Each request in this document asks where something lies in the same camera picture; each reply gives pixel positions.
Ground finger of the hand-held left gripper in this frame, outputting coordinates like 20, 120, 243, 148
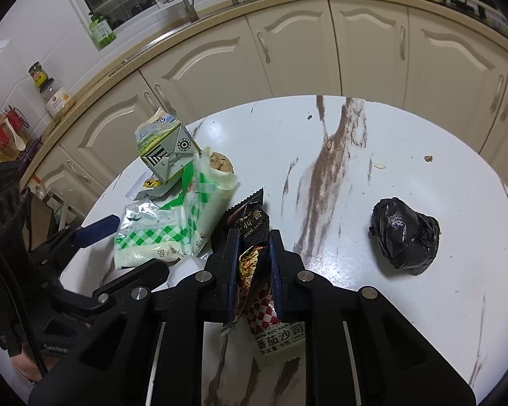
59, 259, 170, 318
27, 216, 120, 280

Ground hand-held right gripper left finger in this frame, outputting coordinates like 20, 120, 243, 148
27, 228, 243, 406

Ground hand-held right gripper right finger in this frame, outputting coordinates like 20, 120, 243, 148
268, 228, 477, 406

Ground black sauce packet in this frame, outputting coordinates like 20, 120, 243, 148
224, 188, 272, 258

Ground red checkered sauce packet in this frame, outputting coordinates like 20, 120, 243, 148
220, 245, 308, 366

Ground green blue milk carton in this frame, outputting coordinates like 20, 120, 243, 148
134, 108, 195, 187

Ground person's left hand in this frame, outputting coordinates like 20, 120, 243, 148
10, 349, 47, 385

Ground white paper piece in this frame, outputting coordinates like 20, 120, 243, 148
167, 256, 214, 288

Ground metal storage rack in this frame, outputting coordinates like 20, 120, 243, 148
21, 186, 81, 238

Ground green checkered plastic bag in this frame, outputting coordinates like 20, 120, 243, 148
114, 148, 240, 269

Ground clear yellow snack wrapper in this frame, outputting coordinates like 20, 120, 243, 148
127, 175, 183, 201

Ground white plastic spoon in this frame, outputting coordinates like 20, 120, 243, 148
6, 118, 26, 151

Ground round brown biscuit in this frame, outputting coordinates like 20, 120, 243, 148
203, 148, 234, 174

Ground large jar white label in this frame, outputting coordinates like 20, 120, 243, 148
42, 78, 75, 119

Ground crumpled black plastic bag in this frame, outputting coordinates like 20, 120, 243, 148
369, 197, 441, 275

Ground green yellow packet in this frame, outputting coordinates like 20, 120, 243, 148
29, 63, 49, 89

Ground green detergent bottle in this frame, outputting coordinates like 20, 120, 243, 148
89, 12, 117, 49

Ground cream kitchen cabinets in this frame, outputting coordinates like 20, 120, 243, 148
21, 0, 508, 229

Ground purple handled utensils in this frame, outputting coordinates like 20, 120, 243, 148
19, 137, 41, 170

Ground red wire rack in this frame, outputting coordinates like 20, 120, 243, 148
0, 108, 26, 149

